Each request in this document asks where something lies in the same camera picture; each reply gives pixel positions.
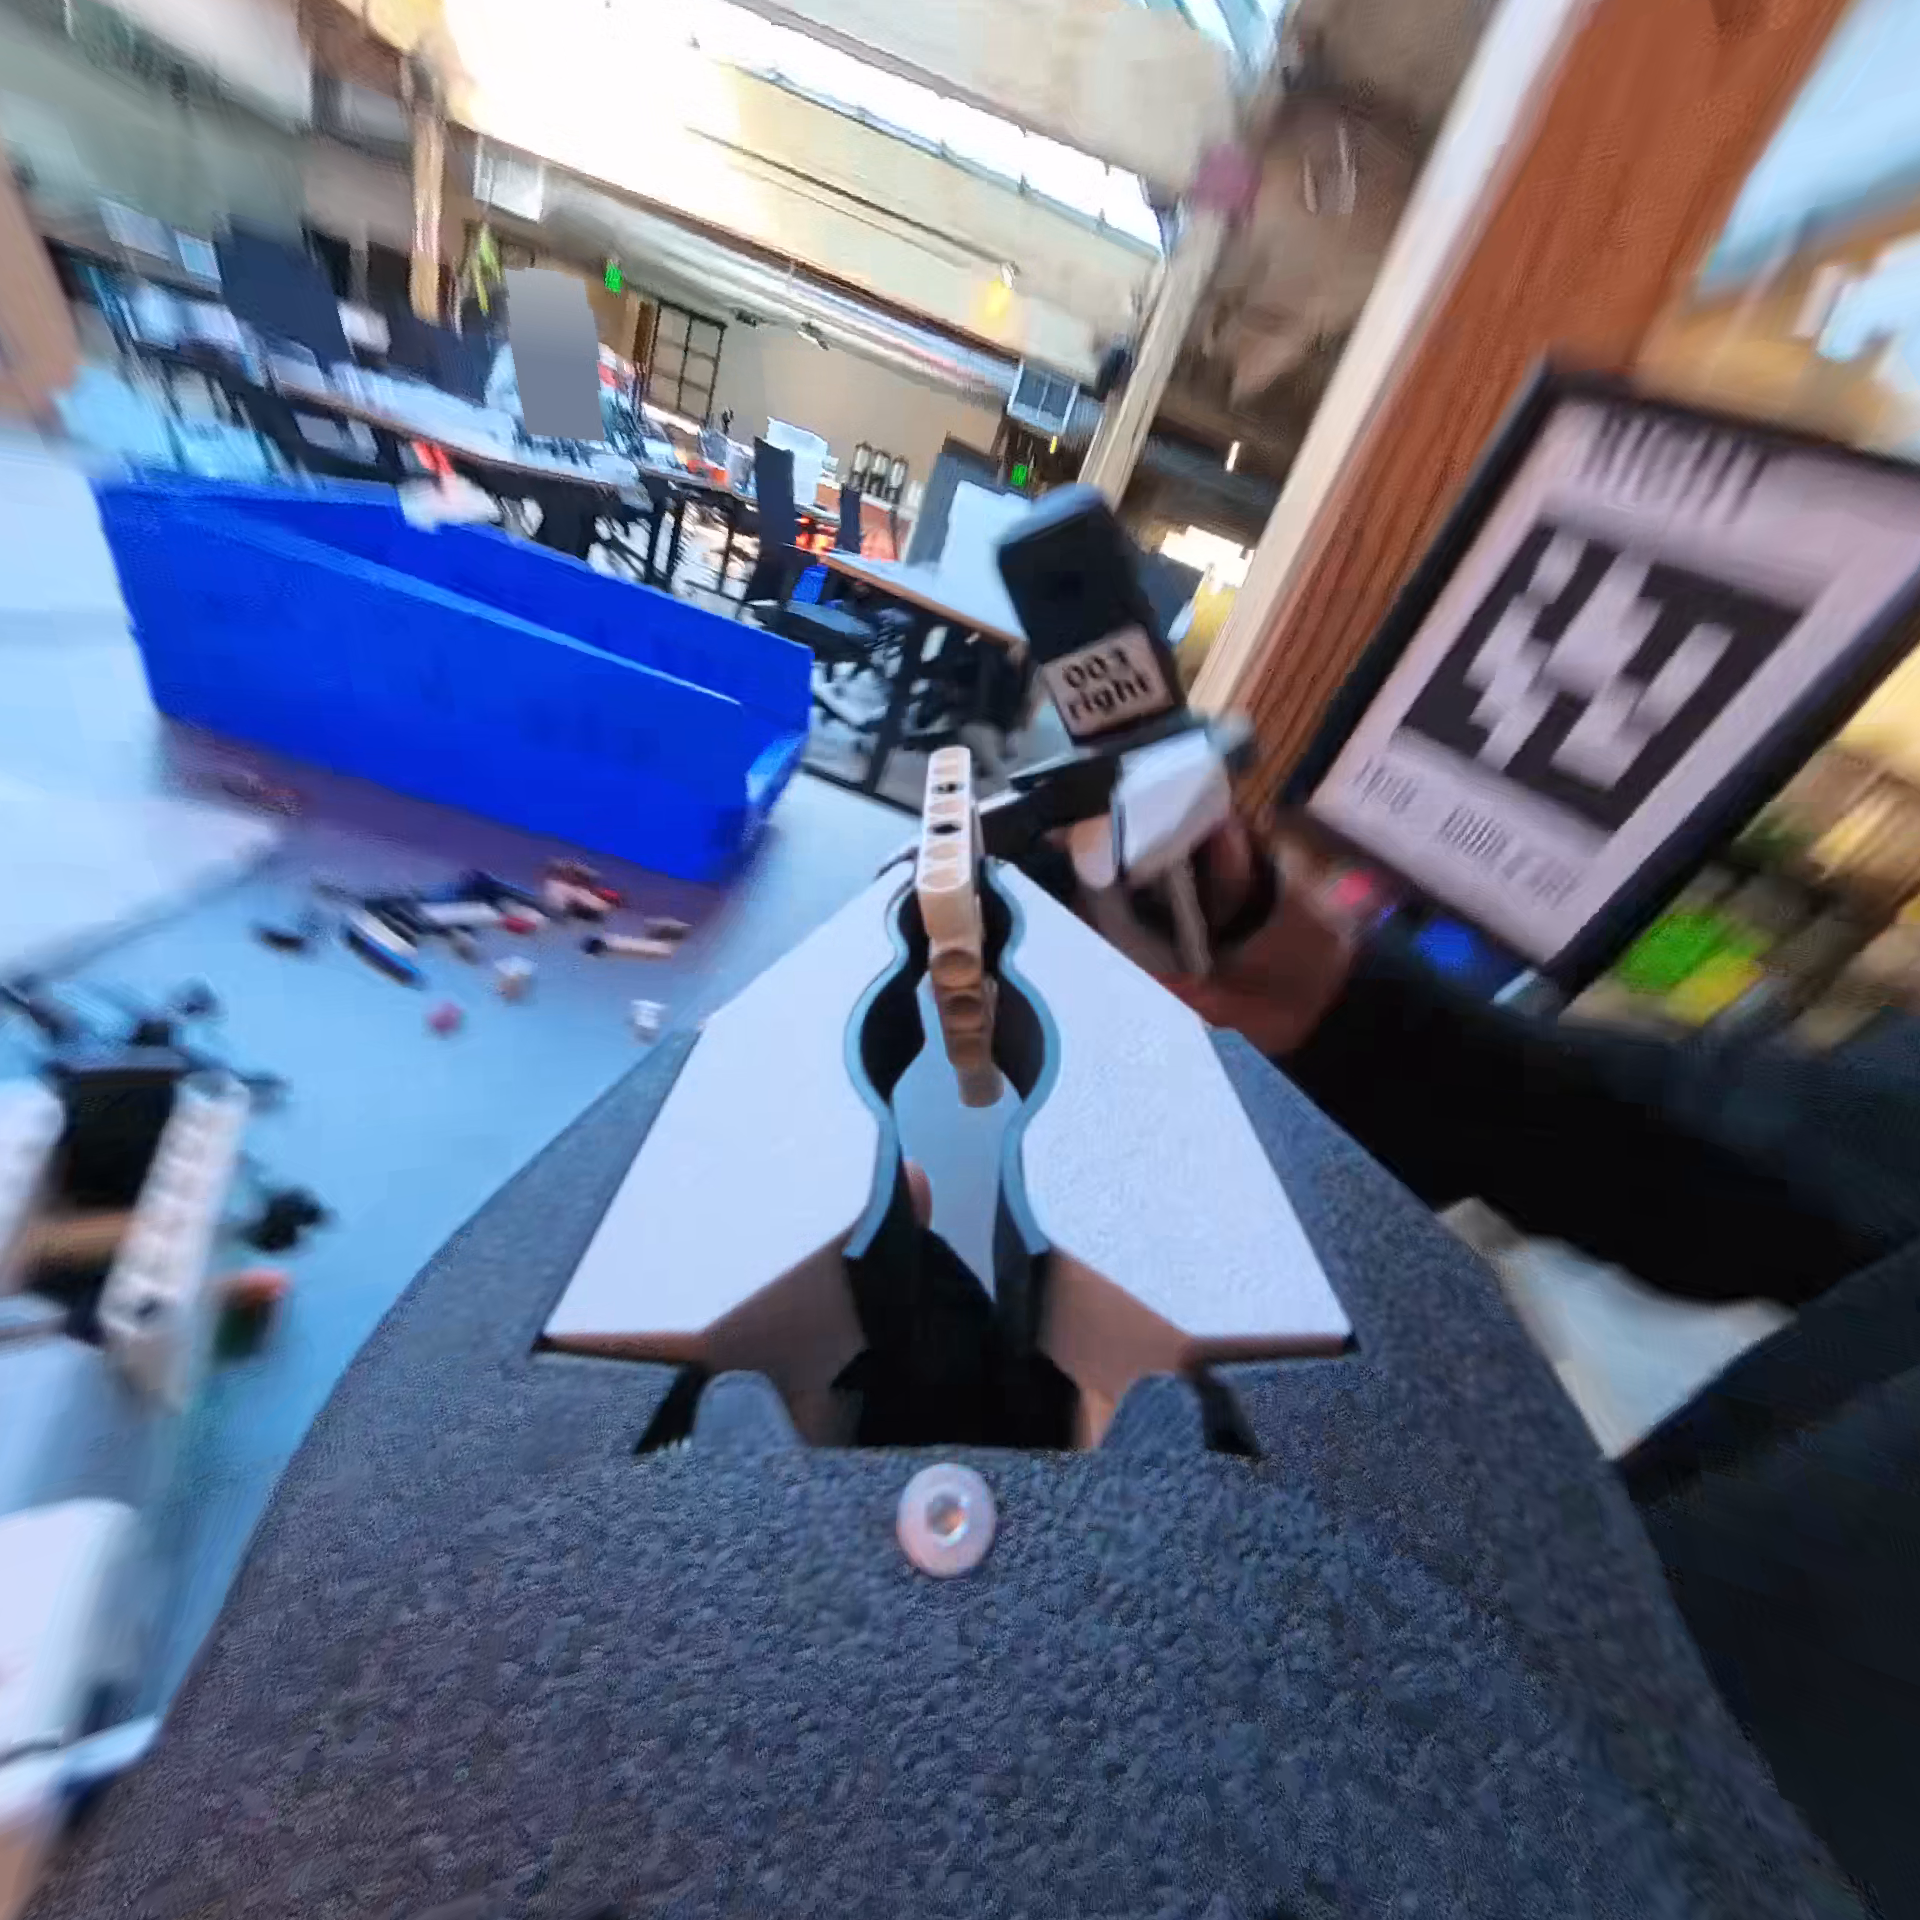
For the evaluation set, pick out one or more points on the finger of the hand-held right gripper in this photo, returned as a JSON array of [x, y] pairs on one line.
[[1177, 811]]

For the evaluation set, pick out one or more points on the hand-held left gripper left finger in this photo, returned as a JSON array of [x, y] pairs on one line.
[[719, 1186]]

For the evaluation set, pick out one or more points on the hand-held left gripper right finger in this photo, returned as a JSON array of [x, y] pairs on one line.
[[1168, 1186]]

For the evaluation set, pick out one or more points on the white lego frame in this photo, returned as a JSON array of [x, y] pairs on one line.
[[953, 885]]

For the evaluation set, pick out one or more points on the pile of small lego pieces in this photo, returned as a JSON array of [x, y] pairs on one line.
[[450, 915]]

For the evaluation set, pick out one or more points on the person's right forearm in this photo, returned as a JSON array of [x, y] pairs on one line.
[[1576, 1113]]

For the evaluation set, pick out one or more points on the white lego vehicle model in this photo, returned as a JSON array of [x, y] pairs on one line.
[[165, 1227]]

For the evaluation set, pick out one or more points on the lego instruction booklet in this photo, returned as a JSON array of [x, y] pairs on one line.
[[107, 873]]

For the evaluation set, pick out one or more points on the person's right hand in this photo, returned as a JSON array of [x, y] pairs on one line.
[[1287, 974]]

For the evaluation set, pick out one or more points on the white background board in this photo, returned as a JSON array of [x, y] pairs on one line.
[[983, 532]]

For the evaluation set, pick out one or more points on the white-topped background table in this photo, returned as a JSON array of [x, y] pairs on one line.
[[931, 602]]

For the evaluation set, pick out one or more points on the framed black-white marker sign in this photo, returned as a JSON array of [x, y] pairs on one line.
[[1620, 672]]

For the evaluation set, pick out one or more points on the stack of coloured storage bins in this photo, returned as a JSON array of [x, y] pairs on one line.
[[1724, 931]]

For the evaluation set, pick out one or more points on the blue plastic bin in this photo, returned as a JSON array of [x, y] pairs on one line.
[[450, 672]]

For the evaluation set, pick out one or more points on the long background work table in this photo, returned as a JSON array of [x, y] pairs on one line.
[[498, 459]]

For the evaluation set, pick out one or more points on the wall air conditioner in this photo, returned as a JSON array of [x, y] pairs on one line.
[[1042, 396]]

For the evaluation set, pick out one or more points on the wooden post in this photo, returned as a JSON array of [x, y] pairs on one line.
[[1468, 376]]

